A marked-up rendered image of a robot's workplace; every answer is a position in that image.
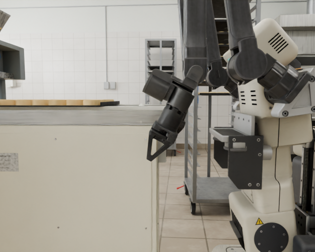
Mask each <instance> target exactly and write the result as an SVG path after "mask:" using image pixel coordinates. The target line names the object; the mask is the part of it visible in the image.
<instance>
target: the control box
mask: <svg viewBox="0 0 315 252"><path fill-rule="evenodd" d="M163 145H164V144H163V143H162V142H160V141H158V150H159V149H160V148H161V147H162V146H163ZM166 162H167V149H166V150H165V151H164V152H162V153H161V154H160V155H159V156H158V163H166Z"/></svg>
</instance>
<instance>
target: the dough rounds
mask: <svg viewBox="0 0 315 252"><path fill-rule="evenodd" d="M100 102H114V100H113V99H0V106H100Z"/></svg>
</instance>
